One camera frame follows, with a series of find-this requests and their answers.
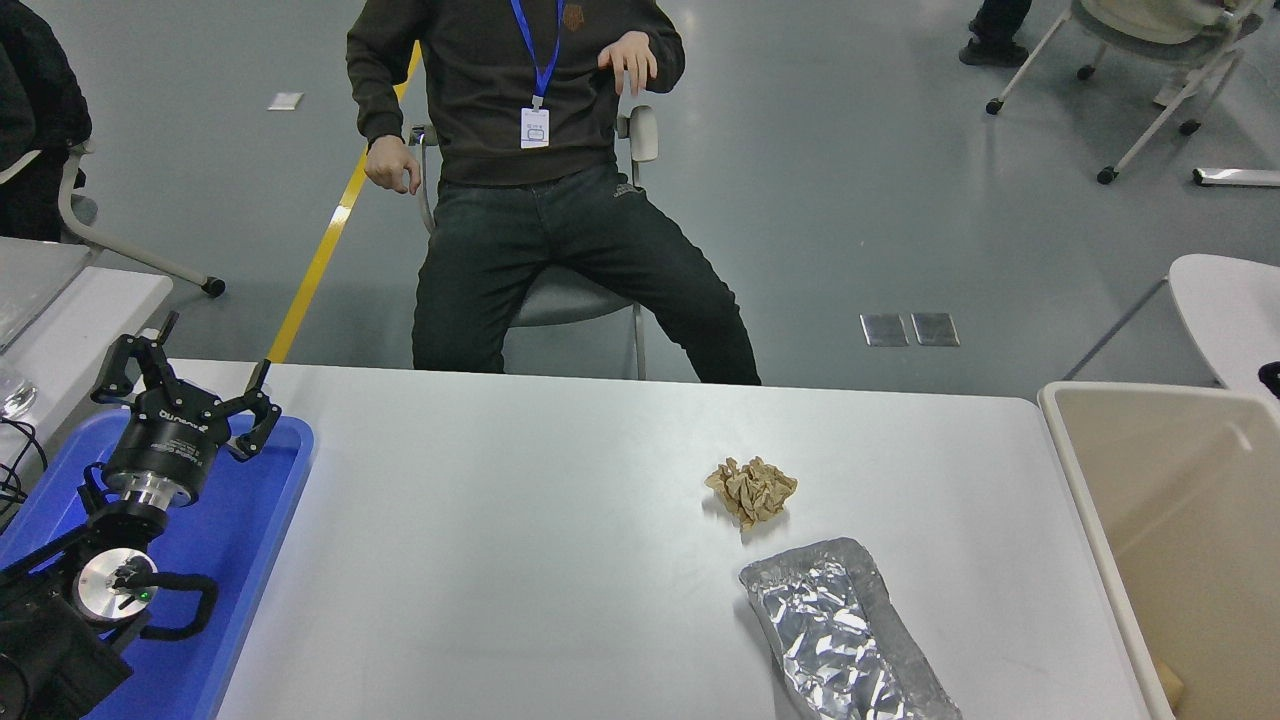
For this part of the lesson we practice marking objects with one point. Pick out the silver foil tray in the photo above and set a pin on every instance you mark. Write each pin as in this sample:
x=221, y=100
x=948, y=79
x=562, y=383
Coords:
x=840, y=630

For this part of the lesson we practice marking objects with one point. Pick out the person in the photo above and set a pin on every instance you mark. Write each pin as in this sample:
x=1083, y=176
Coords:
x=40, y=90
x=992, y=52
x=540, y=240

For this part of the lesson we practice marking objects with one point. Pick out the person's left hand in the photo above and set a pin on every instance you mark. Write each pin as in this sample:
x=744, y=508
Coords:
x=632, y=58

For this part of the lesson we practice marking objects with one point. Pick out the silver floor outlet plate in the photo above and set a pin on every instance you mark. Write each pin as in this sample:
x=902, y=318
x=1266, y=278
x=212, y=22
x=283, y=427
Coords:
x=935, y=329
x=884, y=330

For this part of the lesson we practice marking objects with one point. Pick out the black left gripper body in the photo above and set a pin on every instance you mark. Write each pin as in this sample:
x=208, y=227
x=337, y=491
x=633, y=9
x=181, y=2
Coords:
x=165, y=440

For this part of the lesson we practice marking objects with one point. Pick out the crumpled tan paper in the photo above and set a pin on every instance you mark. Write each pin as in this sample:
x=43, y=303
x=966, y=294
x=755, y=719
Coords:
x=750, y=490

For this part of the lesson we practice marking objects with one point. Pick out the large pale bin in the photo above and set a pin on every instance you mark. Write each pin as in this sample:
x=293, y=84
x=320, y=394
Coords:
x=1180, y=500

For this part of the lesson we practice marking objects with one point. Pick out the grey office chair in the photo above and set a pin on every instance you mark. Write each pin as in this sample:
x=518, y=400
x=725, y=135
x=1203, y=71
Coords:
x=560, y=300

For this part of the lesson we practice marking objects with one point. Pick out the small tan paper piece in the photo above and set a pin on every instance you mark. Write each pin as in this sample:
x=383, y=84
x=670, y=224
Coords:
x=1170, y=682

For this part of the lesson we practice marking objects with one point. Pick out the silver metal bar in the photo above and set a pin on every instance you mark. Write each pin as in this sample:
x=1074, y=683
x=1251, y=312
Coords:
x=1235, y=177

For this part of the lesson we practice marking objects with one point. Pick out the white side table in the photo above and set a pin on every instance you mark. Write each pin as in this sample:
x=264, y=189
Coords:
x=90, y=320

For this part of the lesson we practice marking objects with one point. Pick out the grey flat panel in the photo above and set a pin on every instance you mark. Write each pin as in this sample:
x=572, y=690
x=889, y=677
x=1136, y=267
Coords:
x=30, y=280

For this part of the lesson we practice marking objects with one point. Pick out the clear glass object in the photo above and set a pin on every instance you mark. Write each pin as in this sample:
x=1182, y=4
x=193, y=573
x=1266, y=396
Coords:
x=15, y=400

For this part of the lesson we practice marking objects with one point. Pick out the white-framed wheeled chair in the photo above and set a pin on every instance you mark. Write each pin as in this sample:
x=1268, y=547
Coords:
x=213, y=287
x=1105, y=176

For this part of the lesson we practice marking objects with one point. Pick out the person's right hand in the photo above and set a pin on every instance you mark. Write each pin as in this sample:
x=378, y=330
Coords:
x=390, y=163

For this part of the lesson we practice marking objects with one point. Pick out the blue plastic tray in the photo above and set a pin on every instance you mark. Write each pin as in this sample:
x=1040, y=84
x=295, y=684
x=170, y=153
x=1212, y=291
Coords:
x=240, y=560

